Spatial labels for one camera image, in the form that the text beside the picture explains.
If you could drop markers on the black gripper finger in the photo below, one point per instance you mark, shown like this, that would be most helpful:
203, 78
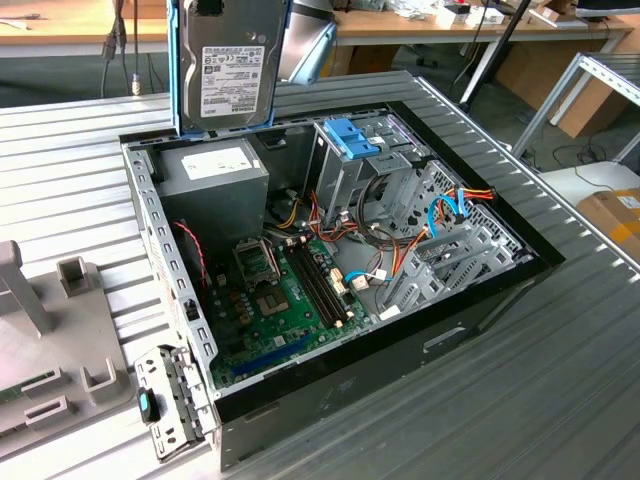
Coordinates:
210, 6

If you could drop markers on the hard disk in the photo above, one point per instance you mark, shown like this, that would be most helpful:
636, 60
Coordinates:
230, 32

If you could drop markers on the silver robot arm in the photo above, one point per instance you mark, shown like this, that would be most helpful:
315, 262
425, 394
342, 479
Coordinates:
305, 40

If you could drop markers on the silver disk bay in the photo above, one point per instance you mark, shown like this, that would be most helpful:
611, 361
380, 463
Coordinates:
425, 285

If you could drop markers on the small brown cardboard box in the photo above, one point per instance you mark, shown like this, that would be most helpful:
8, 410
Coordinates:
145, 9

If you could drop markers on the blue plastic drive latch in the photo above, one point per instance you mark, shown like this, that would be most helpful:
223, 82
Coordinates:
350, 135

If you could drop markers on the white paper pile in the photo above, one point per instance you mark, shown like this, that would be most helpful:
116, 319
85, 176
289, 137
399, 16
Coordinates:
410, 9

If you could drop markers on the grey power supply unit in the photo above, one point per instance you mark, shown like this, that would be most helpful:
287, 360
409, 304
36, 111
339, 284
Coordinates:
210, 210

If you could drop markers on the silver metal drive cage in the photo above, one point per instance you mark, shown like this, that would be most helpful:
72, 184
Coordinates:
345, 185

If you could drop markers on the white box stack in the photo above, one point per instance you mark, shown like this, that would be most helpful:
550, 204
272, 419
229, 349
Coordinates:
480, 16

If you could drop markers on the black RAM slot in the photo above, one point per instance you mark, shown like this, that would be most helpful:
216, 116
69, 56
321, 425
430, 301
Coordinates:
325, 282
310, 287

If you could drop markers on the CPU socket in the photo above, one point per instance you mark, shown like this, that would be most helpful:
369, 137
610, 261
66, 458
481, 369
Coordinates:
272, 300

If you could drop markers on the white plug connector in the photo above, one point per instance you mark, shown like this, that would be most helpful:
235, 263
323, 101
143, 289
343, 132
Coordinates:
359, 283

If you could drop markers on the green motherboard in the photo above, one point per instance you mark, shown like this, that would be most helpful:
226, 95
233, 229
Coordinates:
295, 325

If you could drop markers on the flat tan box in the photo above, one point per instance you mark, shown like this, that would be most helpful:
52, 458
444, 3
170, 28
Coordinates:
555, 17

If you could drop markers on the blue expansion slot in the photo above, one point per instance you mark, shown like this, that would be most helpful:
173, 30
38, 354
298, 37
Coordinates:
270, 356

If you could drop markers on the grey parts rack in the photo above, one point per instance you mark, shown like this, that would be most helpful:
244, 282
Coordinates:
65, 340

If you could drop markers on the black monitor base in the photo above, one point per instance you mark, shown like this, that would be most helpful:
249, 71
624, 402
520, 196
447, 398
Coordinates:
600, 10

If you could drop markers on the black open PC case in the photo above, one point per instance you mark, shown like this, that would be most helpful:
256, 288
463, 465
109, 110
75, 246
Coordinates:
350, 390

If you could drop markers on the white low table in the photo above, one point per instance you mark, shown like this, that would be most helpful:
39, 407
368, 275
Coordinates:
600, 180

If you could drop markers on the green RAM stick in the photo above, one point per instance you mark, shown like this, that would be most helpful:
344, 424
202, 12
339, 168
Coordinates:
20, 392

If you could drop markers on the labelled cardboard box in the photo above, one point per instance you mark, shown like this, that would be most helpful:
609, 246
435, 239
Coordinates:
605, 220

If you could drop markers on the grey metal shelf frame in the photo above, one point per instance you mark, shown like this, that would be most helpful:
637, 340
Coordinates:
553, 100

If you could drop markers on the silver slot retention bracket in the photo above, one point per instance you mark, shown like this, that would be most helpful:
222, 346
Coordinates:
175, 400

